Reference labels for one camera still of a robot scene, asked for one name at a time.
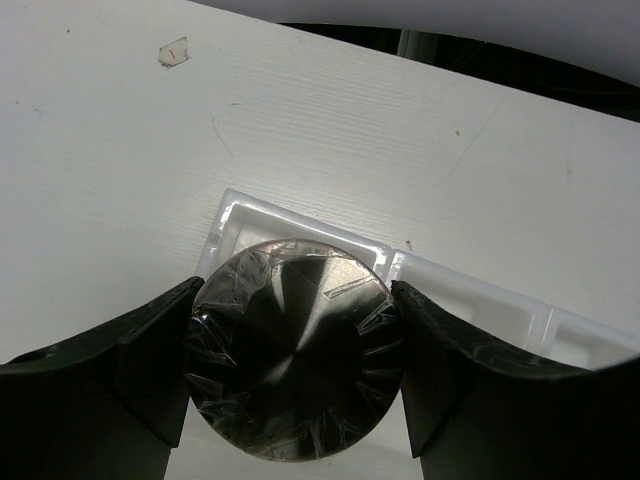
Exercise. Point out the small tape scrap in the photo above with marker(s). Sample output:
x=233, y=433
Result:
x=174, y=53

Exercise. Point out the beige powder silver-lid jar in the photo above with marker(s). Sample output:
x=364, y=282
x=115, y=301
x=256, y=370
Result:
x=294, y=350

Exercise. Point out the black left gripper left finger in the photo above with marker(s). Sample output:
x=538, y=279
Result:
x=109, y=403

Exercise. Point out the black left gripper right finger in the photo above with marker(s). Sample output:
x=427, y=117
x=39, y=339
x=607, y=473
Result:
x=478, y=407

